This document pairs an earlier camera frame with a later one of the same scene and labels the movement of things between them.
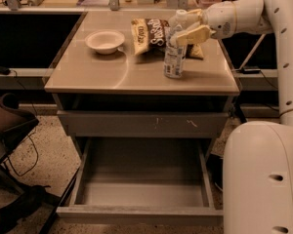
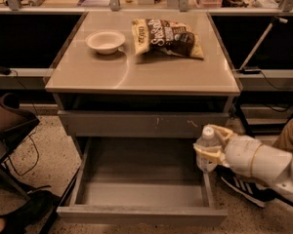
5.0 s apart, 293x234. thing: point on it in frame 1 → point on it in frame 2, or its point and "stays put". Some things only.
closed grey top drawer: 144,124 stays put
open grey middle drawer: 144,180 stays put
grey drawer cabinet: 150,145 stays put
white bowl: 104,41 stays put
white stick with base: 250,70 stays put
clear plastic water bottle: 175,55 → 207,164
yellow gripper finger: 195,36 → 213,151
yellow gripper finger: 198,12 → 227,133
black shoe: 32,200 → 41,204
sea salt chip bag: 151,34 stays put
